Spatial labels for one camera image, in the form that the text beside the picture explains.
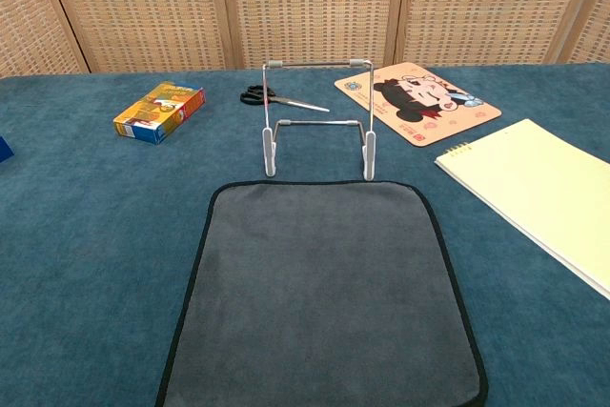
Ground yellow spiral notepad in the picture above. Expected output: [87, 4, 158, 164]
[434, 118, 610, 302]

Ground orange and blue card box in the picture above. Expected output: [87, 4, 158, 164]
[112, 81, 207, 146]

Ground white wire rack stand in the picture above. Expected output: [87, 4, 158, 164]
[261, 58, 377, 183]

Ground wicker folding screen panel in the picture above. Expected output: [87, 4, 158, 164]
[557, 0, 610, 65]
[40, 0, 237, 73]
[395, 0, 601, 68]
[0, 0, 92, 78]
[218, 0, 409, 70]

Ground teal table carpet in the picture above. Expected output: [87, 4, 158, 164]
[0, 62, 610, 407]

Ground black handled scissors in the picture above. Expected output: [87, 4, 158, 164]
[239, 84, 331, 113]

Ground grey and blue cloth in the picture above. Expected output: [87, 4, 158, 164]
[154, 179, 490, 407]

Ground pink cartoon mouse pad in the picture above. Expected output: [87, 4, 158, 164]
[334, 61, 503, 147]

